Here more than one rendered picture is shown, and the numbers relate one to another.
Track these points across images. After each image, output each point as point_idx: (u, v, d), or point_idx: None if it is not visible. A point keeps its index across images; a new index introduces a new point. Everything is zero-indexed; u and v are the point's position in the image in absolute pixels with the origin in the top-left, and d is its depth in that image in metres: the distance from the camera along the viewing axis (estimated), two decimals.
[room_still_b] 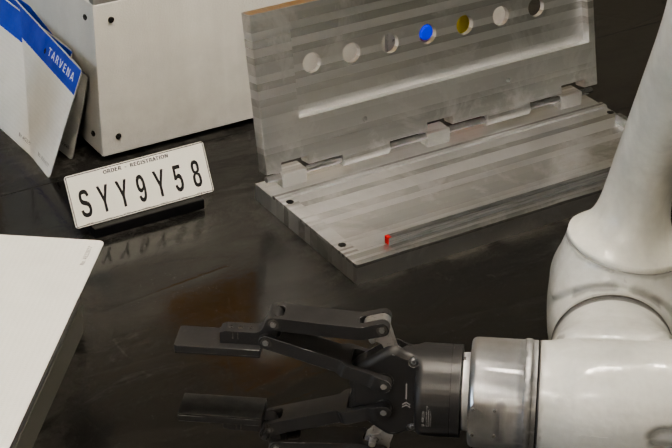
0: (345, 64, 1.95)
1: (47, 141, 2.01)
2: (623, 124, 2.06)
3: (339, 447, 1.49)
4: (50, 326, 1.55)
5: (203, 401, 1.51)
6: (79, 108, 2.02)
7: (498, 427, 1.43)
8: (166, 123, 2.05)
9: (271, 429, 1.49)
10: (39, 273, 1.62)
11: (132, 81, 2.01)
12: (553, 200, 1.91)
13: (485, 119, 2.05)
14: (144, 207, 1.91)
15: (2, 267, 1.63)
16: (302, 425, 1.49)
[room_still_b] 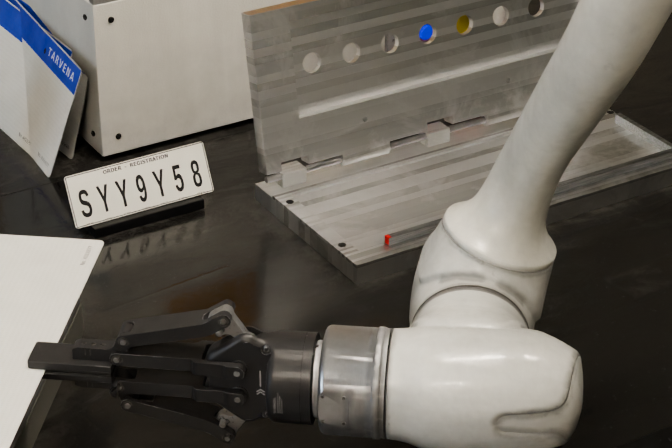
0: (345, 64, 1.95)
1: (47, 141, 2.01)
2: (623, 124, 2.06)
3: (190, 420, 1.50)
4: (50, 326, 1.55)
5: (55, 359, 1.51)
6: (79, 108, 2.02)
7: (348, 414, 1.44)
8: (166, 123, 2.05)
9: (122, 387, 1.49)
10: (40, 273, 1.62)
11: (132, 81, 2.01)
12: (553, 200, 1.91)
13: (485, 119, 2.05)
14: (144, 207, 1.91)
15: (2, 267, 1.63)
16: (154, 391, 1.49)
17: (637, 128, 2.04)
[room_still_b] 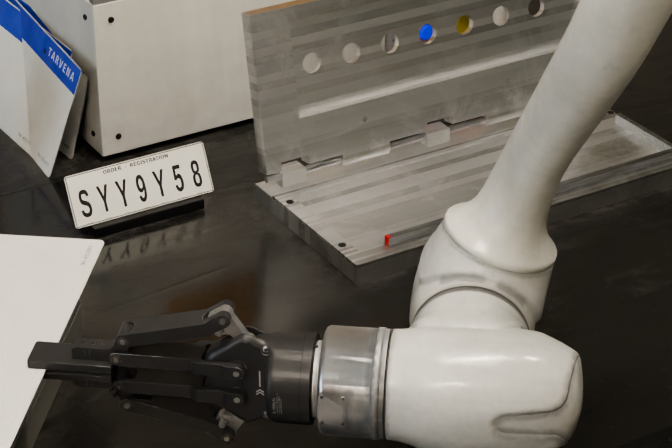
0: (345, 64, 1.95)
1: (47, 141, 2.01)
2: (623, 124, 2.06)
3: (189, 420, 1.50)
4: (51, 326, 1.55)
5: (55, 358, 1.51)
6: (79, 108, 2.02)
7: (347, 415, 1.44)
8: (166, 123, 2.05)
9: (121, 387, 1.49)
10: (40, 273, 1.62)
11: (132, 81, 2.01)
12: (553, 200, 1.91)
13: (485, 119, 2.05)
14: (144, 207, 1.91)
15: (2, 267, 1.63)
16: (153, 391, 1.49)
17: (637, 128, 2.04)
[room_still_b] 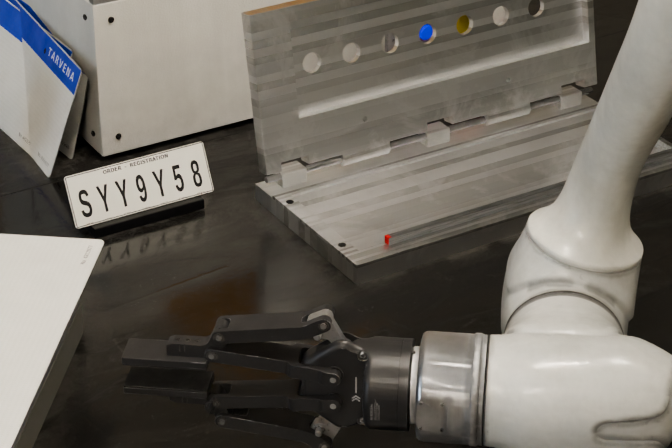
0: (345, 64, 1.95)
1: (47, 141, 2.01)
2: None
3: (285, 431, 1.49)
4: (51, 326, 1.55)
5: (150, 374, 1.50)
6: (79, 108, 2.02)
7: (446, 421, 1.43)
8: (166, 123, 2.05)
9: (217, 403, 1.49)
10: (40, 273, 1.63)
11: (132, 81, 2.01)
12: (553, 200, 1.91)
13: (485, 119, 2.05)
14: (144, 207, 1.91)
15: (2, 267, 1.63)
16: (249, 404, 1.49)
17: None
